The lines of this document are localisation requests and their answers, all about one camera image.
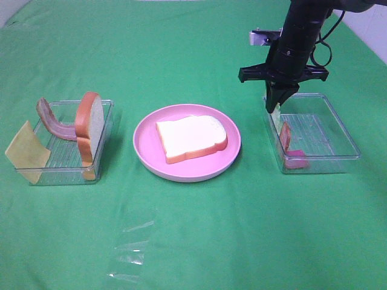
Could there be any clear left plastic container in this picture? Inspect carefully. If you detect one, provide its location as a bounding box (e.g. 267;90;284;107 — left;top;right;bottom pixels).
15;100;114;185

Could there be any clear plastic wrap sheet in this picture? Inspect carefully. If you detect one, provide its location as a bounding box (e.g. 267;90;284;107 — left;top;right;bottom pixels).
102;208;156;289

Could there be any clear right plastic container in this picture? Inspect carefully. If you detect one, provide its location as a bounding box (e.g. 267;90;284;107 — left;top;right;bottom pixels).
265;93;360;174

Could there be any left bread slice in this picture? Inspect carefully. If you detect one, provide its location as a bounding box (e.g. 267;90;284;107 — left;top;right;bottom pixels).
74;92;104;181

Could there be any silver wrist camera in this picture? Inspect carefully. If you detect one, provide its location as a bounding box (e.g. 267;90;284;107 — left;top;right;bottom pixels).
249;28;282;46

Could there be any clear plastic container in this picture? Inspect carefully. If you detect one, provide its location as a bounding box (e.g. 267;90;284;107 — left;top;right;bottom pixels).
15;100;114;185
265;93;360;174

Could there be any green lettuce leaf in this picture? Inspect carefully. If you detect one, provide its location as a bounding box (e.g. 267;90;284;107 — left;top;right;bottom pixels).
270;103;283;135

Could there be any yellow cheese slice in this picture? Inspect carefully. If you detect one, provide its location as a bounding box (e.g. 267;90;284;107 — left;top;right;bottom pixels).
5;120;51;184

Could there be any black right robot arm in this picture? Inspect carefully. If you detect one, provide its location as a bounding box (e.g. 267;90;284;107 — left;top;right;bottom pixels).
238;1;386;113

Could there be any pink round plate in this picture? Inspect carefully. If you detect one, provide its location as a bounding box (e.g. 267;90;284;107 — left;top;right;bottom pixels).
132;104;241;182

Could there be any green tablecloth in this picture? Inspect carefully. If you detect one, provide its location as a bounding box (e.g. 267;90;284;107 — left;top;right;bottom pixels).
1;1;386;289

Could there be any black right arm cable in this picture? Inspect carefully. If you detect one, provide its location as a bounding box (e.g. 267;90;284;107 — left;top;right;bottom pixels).
308;8;347;68

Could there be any bacon strip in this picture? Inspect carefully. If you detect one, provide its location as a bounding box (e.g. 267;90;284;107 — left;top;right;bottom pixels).
278;121;310;170
36;97;77;141

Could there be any white bread slice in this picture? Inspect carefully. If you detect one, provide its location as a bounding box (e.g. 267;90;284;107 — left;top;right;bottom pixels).
156;115;228;164

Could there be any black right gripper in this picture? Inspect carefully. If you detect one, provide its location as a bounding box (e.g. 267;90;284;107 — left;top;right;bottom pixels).
238;39;329;114

